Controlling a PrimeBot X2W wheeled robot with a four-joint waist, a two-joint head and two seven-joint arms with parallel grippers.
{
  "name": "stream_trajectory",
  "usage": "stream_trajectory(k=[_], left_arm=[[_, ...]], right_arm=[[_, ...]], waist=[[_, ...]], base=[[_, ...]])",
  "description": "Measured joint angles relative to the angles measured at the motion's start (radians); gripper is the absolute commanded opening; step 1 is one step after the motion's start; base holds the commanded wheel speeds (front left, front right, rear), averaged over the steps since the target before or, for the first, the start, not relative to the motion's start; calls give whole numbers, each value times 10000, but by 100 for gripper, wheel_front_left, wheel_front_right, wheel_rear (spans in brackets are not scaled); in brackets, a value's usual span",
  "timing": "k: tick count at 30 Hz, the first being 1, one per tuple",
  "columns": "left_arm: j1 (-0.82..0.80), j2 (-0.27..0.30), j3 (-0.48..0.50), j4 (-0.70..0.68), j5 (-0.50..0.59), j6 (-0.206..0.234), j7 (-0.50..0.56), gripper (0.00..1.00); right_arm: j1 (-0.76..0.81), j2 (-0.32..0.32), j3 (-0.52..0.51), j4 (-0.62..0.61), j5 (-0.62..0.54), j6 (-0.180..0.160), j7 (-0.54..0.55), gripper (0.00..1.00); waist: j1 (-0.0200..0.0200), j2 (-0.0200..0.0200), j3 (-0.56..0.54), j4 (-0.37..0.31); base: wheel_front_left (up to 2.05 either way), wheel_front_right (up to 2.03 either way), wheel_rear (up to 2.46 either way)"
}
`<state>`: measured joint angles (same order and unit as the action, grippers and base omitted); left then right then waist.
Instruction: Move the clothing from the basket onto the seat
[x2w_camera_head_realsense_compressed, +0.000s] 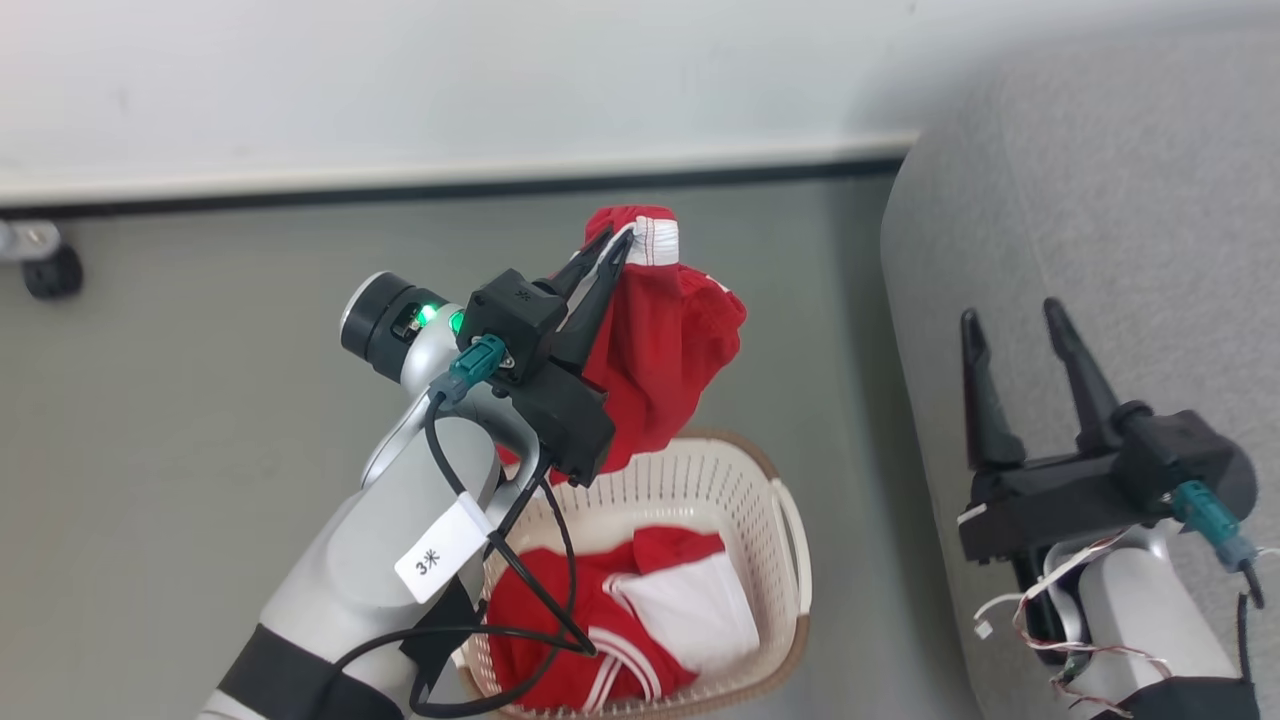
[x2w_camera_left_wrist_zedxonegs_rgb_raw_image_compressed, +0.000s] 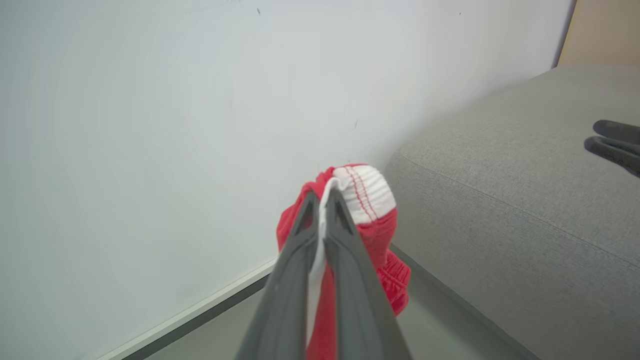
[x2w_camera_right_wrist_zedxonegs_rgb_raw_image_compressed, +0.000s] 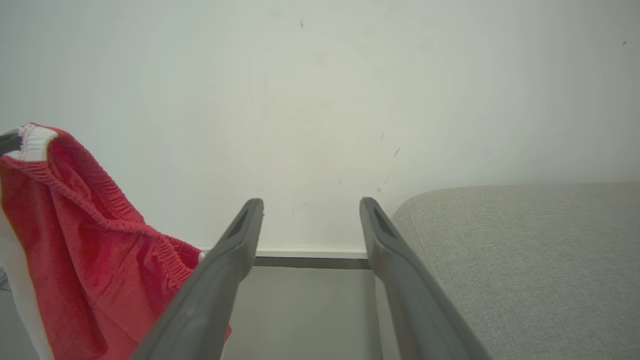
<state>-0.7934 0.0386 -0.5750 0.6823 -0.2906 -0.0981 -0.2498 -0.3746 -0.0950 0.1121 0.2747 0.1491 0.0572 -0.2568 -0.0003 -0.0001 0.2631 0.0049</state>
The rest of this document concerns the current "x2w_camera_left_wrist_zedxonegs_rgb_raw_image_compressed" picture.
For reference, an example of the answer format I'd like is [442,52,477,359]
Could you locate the red and white shorts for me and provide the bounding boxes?
[276,163,412,360]

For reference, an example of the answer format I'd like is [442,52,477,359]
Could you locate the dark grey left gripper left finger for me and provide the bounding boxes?
[235,191,321,360]

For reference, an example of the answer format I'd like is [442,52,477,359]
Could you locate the grey fabric sofa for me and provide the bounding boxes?
[382,65,640,360]

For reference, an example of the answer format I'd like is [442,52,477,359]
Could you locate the white mobile partition board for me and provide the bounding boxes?
[0,0,577,360]

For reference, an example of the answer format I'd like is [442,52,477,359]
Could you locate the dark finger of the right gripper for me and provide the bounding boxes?
[593,119,640,147]
[584,136,640,179]

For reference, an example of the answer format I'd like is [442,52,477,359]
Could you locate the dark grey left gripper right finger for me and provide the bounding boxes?
[323,188,414,360]

